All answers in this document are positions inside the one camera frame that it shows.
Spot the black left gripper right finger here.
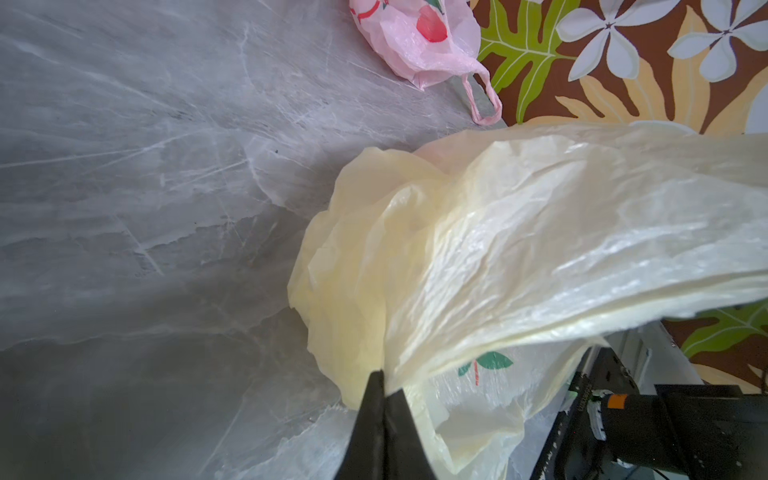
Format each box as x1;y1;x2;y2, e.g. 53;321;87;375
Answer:
384;390;436;480

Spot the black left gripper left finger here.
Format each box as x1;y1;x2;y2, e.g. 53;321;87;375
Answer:
334;371;386;480

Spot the yellow orange-print plastic bag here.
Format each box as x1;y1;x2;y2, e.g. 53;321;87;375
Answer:
288;124;767;479

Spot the pink apple-print plastic bag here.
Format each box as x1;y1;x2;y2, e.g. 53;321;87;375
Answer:
348;0;502;126

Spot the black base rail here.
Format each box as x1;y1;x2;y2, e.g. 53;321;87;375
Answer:
530;347;639;480

